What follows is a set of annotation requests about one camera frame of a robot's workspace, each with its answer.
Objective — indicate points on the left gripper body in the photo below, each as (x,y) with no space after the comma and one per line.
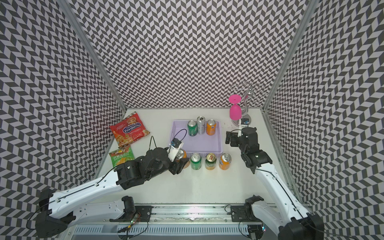
(166,166)

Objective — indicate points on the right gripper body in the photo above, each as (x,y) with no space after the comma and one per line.
(242,147)

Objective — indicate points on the orange fanta can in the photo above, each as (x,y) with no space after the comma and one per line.
(211,127)
(225,161)
(181,155)

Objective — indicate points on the orange Fanta can back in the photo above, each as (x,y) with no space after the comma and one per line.
(211,127)

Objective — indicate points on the lilac plastic basket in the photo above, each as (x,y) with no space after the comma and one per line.
(202,144)

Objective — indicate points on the green gold-top can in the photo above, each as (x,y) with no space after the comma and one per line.
(210,161)

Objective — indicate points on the white patterned can back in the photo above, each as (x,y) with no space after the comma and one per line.
(201,124)

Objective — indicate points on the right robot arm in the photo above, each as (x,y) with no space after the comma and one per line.
(291,220)

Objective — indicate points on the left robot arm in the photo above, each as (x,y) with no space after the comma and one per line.
(59,210)

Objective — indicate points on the pink wine glass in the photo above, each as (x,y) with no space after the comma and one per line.
(235,110)

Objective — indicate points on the green snack bag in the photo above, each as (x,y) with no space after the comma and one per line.
(121,156)

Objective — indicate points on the red candy bag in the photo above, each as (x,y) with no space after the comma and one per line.
(129,130)

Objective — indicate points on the green can back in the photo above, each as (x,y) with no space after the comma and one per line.
(192,128)

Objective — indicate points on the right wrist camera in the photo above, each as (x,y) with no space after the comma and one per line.
(243,123)

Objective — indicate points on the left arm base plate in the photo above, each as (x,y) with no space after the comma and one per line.
(142,213)

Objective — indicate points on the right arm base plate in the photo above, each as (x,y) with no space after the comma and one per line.
(243,214)

